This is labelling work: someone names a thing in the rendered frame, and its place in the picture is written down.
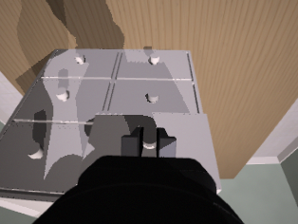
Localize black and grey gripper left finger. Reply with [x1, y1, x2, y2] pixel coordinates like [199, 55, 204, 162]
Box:
[121, 127, 143, 157]

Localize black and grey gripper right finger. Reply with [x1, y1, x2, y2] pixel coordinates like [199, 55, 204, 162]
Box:
[157, 127, 177, 158]

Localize small grey chest of drawers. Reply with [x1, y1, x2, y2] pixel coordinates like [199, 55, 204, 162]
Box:
[0, 49, 203, 217]

